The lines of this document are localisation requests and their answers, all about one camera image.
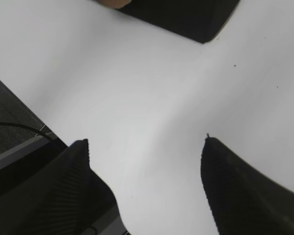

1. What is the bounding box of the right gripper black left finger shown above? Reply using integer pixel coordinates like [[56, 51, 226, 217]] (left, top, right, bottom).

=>
[[0, 139, 125, 235]]

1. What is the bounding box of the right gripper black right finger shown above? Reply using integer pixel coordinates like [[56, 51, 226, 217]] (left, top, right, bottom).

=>
[[200, 136, 294, 235]]

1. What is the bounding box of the black bag with tan handles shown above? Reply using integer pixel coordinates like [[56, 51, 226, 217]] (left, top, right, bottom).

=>
[[95, 0, 240, 44]]

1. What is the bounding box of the black cable on floor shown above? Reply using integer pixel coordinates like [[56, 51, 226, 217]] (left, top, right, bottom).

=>
[[0, 121, 55, 141]]

